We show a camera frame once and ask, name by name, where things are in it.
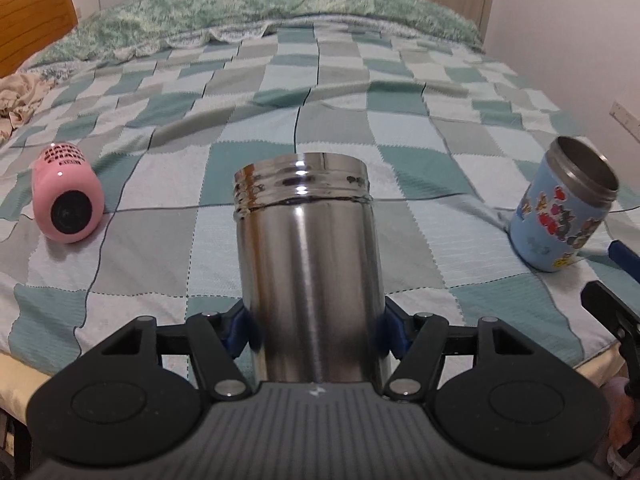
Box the stainless steel cup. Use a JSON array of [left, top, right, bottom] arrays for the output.
[[234, 153, 388, 386]]

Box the blue cartoon sticker cup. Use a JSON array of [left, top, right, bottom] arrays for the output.
[[509, 136, 620, 272]]

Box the pink cup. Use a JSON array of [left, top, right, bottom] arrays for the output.
[[32, 142, 105, 244]]

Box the checkered green blanket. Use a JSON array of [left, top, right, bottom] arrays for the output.
[[1, 22, 639, 374]]

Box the beige peach print garment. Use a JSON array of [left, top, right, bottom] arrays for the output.
[[0, 73, 54, 144]]

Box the green floral duvet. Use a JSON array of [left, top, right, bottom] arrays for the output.
[[28, 0, 482, 67]]

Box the wooden headboard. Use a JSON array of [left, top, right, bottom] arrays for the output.
[[0, 0, 78, 77]]

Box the white wall socket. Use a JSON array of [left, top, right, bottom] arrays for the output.
[[610, 101, 640, 141]]

